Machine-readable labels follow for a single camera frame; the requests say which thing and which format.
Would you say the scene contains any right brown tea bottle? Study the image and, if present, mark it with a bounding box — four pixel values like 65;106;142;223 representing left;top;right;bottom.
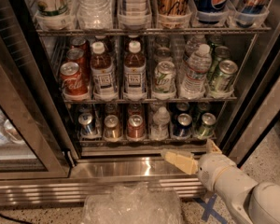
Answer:
124;41;146;94

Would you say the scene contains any red can bottom shelf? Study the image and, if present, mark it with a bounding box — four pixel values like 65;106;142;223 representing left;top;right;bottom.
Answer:
127;115;145;138

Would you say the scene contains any brown tea bottle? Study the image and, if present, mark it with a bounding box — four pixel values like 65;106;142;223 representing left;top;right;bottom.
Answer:
124;41;146;94
90;41;117;95

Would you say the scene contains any green soda can behind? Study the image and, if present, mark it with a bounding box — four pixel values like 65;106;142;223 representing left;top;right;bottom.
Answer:
208;45;231;77

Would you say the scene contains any green soda can front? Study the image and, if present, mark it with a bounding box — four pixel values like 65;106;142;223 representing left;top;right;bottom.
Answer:
209;60;238;92

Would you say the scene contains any large pepsi bottle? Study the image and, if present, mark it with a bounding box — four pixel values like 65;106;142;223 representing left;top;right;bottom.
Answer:
193;0;227;24

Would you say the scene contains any open fridge door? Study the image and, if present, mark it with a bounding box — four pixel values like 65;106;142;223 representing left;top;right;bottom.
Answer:
230;77;280;166

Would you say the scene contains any stainless steel display fridge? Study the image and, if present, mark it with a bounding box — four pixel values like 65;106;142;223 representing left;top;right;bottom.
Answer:
0;0;280;206

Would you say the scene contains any black floor cable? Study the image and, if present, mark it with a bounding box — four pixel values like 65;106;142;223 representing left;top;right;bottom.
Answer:
0;204;35;224

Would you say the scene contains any red coca cola can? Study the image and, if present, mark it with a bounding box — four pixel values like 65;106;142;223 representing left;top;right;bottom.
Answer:
60;62;88;95

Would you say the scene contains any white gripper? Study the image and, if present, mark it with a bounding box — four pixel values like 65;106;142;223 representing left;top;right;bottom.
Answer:
161;139;236;192

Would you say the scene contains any gold can bottom shelf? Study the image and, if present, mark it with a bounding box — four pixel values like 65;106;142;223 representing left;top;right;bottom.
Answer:
104;115;121;139

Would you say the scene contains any clear water bottle middle shelf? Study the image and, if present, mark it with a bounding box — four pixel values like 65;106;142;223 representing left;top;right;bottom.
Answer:
181;44;212;93

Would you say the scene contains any clear water bottle top shelf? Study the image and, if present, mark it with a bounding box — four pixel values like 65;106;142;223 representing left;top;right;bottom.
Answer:
77;0;113;29

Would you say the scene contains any blue tape cross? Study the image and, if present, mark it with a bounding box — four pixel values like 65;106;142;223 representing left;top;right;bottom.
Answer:
194;194;228;224

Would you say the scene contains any blue silver can bottom left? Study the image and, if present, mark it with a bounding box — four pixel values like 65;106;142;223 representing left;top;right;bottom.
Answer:
78;113;97;135

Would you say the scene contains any clear plastic bag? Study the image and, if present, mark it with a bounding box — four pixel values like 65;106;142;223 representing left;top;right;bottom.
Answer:
81;184;184;224

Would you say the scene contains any bottom wire shelf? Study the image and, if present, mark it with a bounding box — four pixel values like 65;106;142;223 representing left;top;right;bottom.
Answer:
78;136;207;147

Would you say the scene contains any wire shelf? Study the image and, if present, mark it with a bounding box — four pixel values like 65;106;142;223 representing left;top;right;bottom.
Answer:
78;136;207;147
63;96;237;104
36;24;272;36

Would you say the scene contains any blue pepsi can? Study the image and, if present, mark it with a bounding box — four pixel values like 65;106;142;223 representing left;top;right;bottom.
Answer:
173;113;192;137

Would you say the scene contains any middle wire shelf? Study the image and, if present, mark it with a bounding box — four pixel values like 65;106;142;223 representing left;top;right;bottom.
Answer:
63;96;237;104

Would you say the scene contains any clear water bottle shelf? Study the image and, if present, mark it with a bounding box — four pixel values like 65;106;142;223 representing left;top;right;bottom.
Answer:
181;44;212;93
77;0;113;29

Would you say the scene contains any left brown tea bottle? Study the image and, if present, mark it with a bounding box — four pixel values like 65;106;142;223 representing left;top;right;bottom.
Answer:
90;41;117;95

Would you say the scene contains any top wire shelf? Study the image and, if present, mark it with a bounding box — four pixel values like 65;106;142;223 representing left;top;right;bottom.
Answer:
36;24;272;36

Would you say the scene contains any closed glass fridge door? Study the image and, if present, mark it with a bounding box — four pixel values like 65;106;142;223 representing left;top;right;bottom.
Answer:
0;19;71;181

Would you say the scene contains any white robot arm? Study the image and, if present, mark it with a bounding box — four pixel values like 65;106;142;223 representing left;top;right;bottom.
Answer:
161;139;280;224

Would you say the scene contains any white green soda can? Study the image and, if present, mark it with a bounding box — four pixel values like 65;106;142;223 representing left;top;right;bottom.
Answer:
154;61;175;93

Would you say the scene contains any blue energy drink can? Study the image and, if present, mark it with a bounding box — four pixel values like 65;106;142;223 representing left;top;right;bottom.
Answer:
236;0;267;28

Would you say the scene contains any water bottle bottom shelf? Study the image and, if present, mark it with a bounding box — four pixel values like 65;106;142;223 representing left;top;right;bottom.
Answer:
151;106;170;141

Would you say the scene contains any green can bottom shelf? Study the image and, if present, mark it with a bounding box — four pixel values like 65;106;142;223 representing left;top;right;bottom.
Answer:
197;113;217;137

